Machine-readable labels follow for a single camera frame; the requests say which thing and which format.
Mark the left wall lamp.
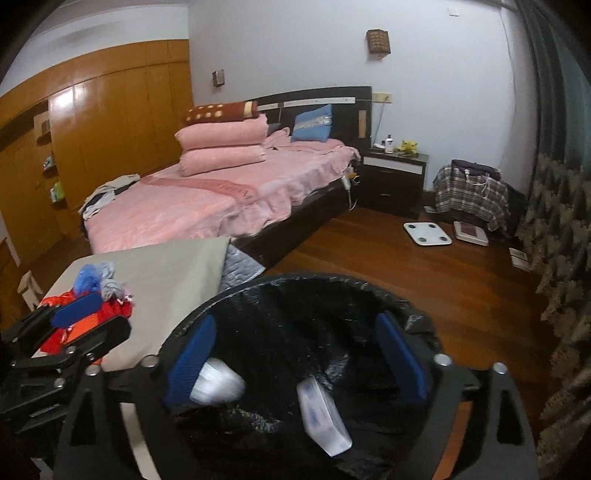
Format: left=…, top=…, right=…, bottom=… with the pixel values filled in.
left=212, top=69, right=225, bottom=88

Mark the grey quilted pad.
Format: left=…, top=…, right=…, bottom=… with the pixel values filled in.
left=218, top=243, right=266, bottom=293

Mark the black headboard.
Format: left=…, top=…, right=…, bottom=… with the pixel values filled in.
left=253, top=86, right=373, bottom=152

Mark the grey table cloth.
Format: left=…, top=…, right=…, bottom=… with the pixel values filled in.
left=47, top=237, right=229, bottom=371

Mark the black white nightstand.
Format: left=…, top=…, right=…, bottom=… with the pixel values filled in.
left=356, top=149, right=429, bottom=219

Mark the brown dotted bolster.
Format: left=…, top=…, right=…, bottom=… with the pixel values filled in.
left=183, top=100, right=259, bottom=125

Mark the bed with pink cover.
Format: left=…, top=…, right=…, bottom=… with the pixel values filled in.
left=84, top=131, right=360, bottom=254

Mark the black lined trash bin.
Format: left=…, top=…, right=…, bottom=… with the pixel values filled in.
left=159, top=273, right=442, bottom=479

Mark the pink pillow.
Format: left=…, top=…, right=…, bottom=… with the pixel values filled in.
left=179, top=145, right=264, bottom=177
left=175, top=114, right=269, bottom=151

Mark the white tissue pack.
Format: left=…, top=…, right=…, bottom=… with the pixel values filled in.
left=297, top=378, right=353, bottom=457

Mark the upper pink pillow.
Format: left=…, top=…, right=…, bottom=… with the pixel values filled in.
left=175, top=114, right=269, bottom=151

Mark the blue cushion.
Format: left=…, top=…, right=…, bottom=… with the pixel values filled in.
left=291, top=104, right=332, bottom=142

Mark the right wall lamp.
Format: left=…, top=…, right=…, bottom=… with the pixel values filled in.
left=366, top=29, right=391, bottom=57

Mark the yellow plush toy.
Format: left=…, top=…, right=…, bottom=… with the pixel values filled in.
left=399, top=140, right=418, bottom=156

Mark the clothes pile on bed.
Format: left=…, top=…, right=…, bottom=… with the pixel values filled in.
left=78, top=174, right=140, bottom=221

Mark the white bathroom scale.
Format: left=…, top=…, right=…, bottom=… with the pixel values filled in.
left=403, top=222, right=453, bottom=247

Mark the patterned curtain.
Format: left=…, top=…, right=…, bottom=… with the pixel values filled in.
left=518, top=1, right=590, bottom=479

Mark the white tissue wad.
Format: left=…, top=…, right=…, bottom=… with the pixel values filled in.
left=189, top=358, right=245, bottom=405

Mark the small white stool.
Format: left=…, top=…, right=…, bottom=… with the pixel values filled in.
left=17, top=271, right=44, bottom=311

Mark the wooden wardrobe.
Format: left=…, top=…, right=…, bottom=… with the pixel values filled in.
left=1, top=40, right=192, bottom=263

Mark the lower pink pillow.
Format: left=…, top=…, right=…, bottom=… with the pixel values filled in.
left=179, top=145, right=264, bottom=177

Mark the wall lamp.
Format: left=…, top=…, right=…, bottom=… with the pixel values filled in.
left=366, top=29, right=391, bottom=57
left=212, top=69, right=225, bottom=88

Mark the grey sock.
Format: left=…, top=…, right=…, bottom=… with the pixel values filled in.
left=97, top=262, right=128, bottom=301

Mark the red plastic bag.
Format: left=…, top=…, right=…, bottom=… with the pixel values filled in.
left=34, top=297, right=133, bottom=357

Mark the framed picture on floor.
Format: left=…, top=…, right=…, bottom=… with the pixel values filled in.
left=454, top=221, right=489, bottom=247

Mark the white bottle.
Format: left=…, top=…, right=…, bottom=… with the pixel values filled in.
left=385, top=135, right=394, bottom=154

